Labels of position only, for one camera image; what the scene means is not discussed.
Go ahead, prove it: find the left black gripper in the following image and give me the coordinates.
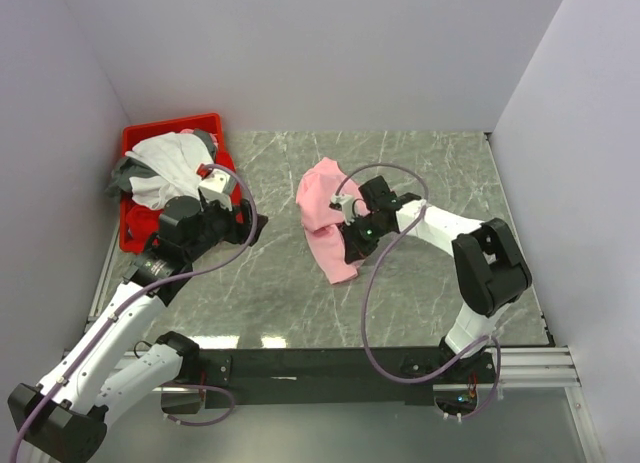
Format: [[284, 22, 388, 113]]
[[185, 193, 268, 261]]

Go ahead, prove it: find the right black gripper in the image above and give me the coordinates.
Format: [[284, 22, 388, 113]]
[[338, 213, 391, 264]]

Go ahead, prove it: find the pink t-shirt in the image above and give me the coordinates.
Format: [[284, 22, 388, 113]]
[[296, 157, 360, 284]]

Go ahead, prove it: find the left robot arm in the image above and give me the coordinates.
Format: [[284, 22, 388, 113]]
[[8, 196, 268, 462]]

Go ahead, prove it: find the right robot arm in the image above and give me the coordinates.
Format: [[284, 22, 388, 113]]
[[329, 176, 533, 382]]

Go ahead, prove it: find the white t-shirt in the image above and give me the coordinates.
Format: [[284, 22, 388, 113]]
[[125, 129, 218, 210]]

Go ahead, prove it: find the red plastic bin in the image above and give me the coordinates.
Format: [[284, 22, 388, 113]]
[[119, 113, 236, 252]]

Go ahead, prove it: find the grey t-shirt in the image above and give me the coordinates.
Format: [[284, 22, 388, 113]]
[[104, 156, 157, 198]]

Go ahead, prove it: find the black base beam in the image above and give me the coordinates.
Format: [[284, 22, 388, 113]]
[[149, 346, 499, 410]]

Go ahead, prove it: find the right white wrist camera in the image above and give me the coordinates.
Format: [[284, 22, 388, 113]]
[[329, 194, 358, 225]]

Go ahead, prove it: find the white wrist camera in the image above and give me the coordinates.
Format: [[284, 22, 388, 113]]
[[196, 164, 236, 201], [329, 194, 358, 225]]

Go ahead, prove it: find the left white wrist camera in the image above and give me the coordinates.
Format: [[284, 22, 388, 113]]
[[196, 164, 236, 201]]

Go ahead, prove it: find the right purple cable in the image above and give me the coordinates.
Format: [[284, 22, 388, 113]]
[[333, 162, 502, 422]]

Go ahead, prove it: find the purple cable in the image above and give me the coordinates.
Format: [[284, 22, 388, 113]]
[[7, 163, 259, 463], [333, 162, 502, 422]]

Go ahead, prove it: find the aluminium frame rail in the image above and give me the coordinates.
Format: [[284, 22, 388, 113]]
[[84, 225, 606, 462]]

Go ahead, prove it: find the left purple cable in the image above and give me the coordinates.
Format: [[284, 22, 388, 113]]
[[7, 163, 259, 463]]

